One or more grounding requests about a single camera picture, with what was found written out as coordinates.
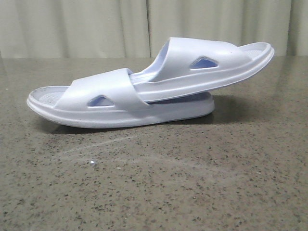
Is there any light blue slipper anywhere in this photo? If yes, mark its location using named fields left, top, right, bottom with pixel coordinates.
left=27, top=68, right=215, bottom=128
left=130, top=38, right=274, bottom=102

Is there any pale grey curtain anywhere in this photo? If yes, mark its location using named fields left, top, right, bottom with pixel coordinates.
left=0, top=0, right=308, bottom=58

